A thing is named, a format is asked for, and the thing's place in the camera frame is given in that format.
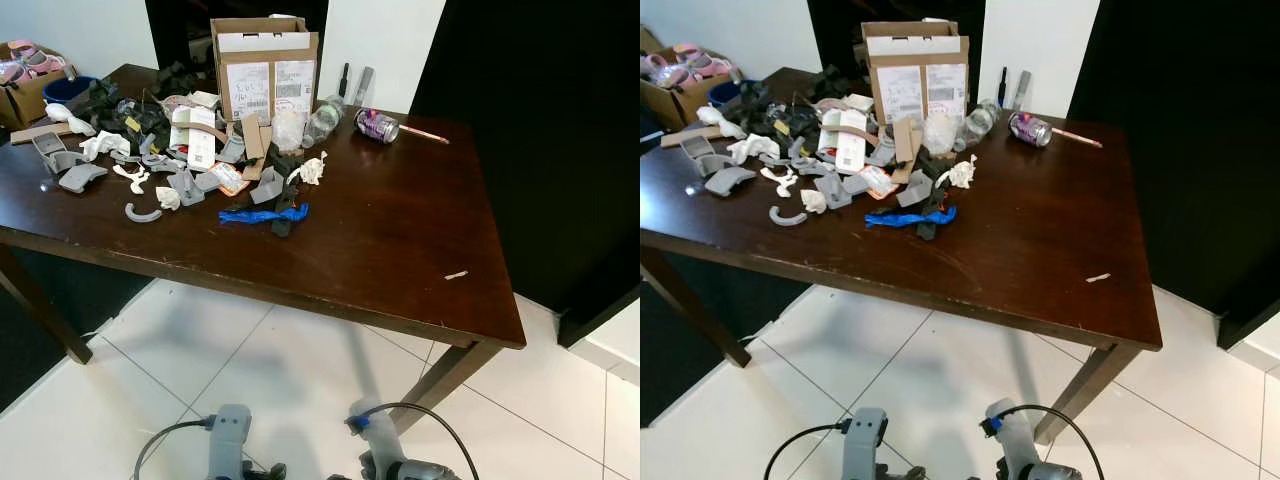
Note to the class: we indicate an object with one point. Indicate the grey printed box-shaped part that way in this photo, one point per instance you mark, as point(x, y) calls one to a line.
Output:
point(48, 145)
point(695, 148)

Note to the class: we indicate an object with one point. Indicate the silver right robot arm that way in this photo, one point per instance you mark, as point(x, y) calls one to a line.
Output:
point(1055, 472)
point(430, 471)

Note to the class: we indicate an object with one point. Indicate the grey printed wedge part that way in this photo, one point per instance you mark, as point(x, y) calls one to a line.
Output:
point(730, 181)
point(82, 178)

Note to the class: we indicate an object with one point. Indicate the brown cardboard strip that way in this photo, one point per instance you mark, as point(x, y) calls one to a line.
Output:
point(30, 134)
point(680, 137)

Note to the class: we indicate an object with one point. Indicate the black cabinet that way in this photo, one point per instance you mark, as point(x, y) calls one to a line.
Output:
point(540, 150)
point(1180, 150)

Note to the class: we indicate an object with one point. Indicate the open brown cardboard box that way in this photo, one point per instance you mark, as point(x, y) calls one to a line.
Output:
point(680, 102)
point(25, 102)

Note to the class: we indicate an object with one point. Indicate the grey printed curved part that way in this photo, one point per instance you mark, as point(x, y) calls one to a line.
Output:
point(140, 216)
point(785, 219)

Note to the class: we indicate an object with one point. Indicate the white printed curved piece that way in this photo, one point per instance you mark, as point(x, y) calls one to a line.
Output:
point(778, 178)
point(131, 175)

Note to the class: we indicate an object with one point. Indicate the blue plastic bowl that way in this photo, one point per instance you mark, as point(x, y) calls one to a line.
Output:
point(722, 93)
point(65, 90)

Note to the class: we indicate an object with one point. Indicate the small white crumpled tissue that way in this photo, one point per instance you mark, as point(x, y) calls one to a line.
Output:
point(814, 201)
point(167, 198)

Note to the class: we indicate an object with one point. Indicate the pink plastic rolls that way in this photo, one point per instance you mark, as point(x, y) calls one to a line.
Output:
point(690, 65)
point(30, 62)

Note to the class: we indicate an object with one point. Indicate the grey printed clamp part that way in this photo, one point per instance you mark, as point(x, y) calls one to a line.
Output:
point(833, 190)
point(185, 185)

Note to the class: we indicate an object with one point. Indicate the white printed paper packet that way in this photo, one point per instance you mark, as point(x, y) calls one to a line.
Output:
point(845, 145)
point(195, 140)

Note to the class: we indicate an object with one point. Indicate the thin copper rod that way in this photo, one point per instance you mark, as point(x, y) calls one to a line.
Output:
point(425, 133)
point(1078, 137)

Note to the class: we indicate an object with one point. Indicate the orange and white tag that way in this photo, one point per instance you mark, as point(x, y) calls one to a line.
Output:
point(230, 180)
point(877, 182)

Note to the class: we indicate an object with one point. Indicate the dark brown wooden table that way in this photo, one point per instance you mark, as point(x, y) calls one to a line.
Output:
point(1020, 220)
point(380, 220)

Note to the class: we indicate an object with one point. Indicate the blue plastic scrap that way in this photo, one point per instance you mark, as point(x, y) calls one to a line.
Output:
point(900, 218)
point(255, 214)

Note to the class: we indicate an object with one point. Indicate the grey printed block part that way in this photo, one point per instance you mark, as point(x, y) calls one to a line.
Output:
point(266, 188)
point(914, 190)

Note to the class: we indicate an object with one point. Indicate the brown cardboard piece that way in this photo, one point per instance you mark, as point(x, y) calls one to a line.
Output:
point(253, 140)
point(905, 140)

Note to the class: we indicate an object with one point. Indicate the purple drink can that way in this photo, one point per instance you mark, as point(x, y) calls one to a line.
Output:
point(1030, 129)
point(377, 126)

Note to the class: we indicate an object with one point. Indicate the black cloth scrap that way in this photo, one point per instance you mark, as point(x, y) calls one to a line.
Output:
point(930, 168)
point(283, 165)

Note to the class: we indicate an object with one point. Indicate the grey pen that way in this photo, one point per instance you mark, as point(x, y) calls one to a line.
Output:
point(364, 88)
point(1021, 92)

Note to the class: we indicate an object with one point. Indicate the clear crumpled plastic bag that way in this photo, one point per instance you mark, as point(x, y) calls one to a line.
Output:
point(287, 130)
point(940, 133)

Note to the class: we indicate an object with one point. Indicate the upright cardboard box with labels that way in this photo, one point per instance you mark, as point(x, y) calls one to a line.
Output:
point(265, 55)
point(915, 58)

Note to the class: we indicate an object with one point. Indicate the black marker pen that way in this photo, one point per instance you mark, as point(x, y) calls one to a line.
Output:
point(1002, 85)
point(344, 82)

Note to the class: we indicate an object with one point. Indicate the clear plastic bottle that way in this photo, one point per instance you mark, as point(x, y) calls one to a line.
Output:
point(323, 122)
point(977, 124)

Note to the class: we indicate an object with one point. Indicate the grey printed bracket part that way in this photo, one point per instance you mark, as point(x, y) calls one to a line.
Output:
point(715, 163)
point(68, 160)

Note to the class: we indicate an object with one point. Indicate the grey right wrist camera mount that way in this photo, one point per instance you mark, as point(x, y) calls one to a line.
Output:
point(1015, 440)
point(382, 440)

